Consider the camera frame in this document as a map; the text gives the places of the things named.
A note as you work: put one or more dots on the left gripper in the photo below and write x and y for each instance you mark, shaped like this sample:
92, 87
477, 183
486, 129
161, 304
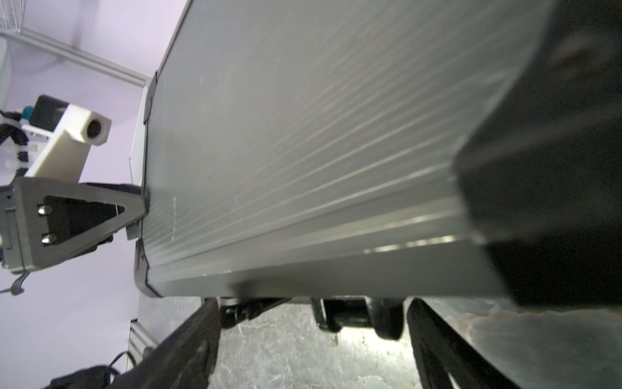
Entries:
45, 222

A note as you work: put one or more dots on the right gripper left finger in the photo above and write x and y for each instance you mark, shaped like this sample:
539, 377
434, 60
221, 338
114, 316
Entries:
185, 359

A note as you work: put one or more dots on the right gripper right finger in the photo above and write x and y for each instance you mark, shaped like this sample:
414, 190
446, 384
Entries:
443, 358

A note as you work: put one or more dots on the dark grey poker case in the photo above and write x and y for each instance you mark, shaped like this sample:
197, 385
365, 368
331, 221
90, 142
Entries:
358, 153

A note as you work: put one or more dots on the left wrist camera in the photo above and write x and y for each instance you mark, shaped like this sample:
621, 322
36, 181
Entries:
71, 131

